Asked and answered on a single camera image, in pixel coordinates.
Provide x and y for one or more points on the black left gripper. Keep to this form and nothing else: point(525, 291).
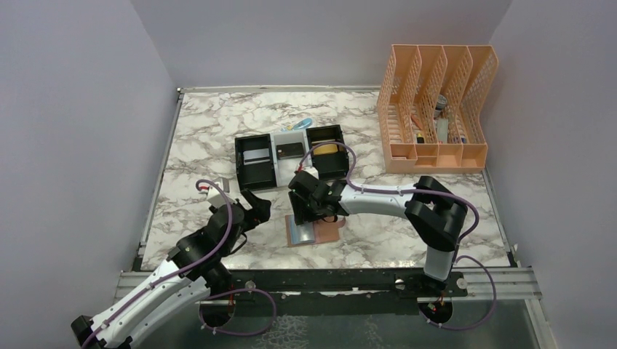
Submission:
point(259, 212)

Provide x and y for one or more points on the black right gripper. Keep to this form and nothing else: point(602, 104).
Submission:
point(300, 215)

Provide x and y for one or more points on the brown leather card holder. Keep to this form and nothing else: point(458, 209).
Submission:
point(311, 233)

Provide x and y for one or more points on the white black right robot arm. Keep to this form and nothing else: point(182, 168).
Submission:
point(436, 214)

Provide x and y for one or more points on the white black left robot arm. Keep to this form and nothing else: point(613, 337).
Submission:
point(192, 269)

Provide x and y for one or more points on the silver credit card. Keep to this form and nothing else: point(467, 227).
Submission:
point(257, 155)

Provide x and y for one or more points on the black credit card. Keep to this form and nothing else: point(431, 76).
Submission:
point(290, 151)

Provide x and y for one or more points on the gold credit card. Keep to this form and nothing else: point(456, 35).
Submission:
point(325, 147)

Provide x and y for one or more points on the white middle tray bin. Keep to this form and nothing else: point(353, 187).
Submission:
point(285, 169)

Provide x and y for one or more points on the black left tray bin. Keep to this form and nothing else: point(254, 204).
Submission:
point(254, 162)

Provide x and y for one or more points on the blue packaged tool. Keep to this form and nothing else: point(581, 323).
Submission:
point(302, 124)

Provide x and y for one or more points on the grey staples box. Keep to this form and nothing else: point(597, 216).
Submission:
point(442, 130)

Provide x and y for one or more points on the peach plastic file organizer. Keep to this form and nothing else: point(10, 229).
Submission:
point(429, 108)

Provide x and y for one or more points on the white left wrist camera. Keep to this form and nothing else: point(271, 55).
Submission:
point(217, 192)

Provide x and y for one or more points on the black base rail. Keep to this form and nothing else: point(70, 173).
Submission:
point(259, 287)

